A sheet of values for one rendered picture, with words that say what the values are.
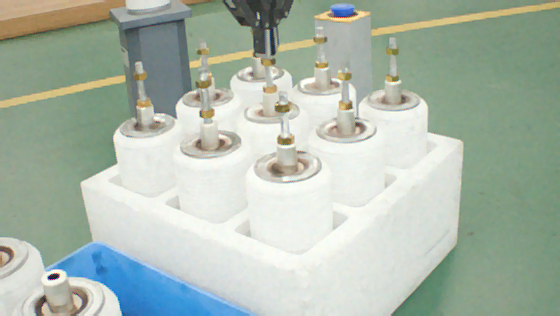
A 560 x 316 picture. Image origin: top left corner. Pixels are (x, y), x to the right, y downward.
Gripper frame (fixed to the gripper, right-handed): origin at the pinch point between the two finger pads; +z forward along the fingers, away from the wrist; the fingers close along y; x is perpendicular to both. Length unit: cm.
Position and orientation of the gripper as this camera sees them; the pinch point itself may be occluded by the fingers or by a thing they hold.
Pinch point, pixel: (266, 41)
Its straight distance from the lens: 87.3
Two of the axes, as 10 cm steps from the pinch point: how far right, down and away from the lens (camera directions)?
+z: 0.6, 9.0, 4.3
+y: 6.5, -3.6, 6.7
